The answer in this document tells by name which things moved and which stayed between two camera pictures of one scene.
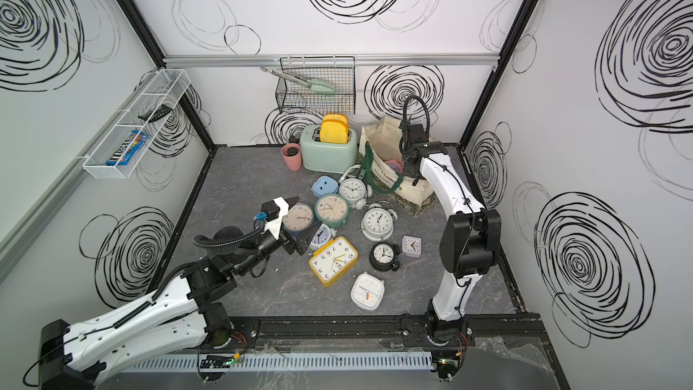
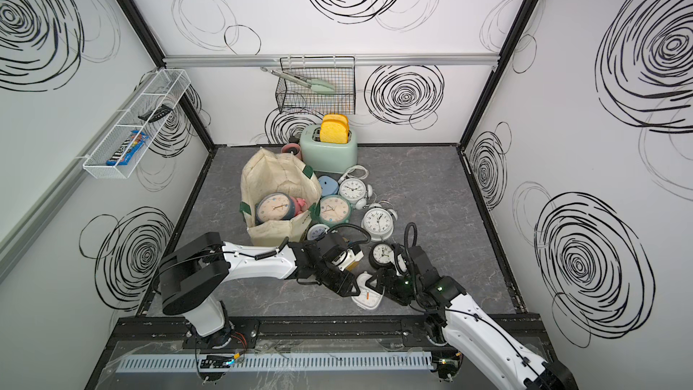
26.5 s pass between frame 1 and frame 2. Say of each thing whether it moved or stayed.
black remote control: stayed
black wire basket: stayed
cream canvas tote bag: moved
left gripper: moved
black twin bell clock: stayed
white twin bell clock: stayed
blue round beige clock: moved
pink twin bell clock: moved
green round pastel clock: stayed
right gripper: moved
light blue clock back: stayed
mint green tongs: stayed
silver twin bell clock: stayed
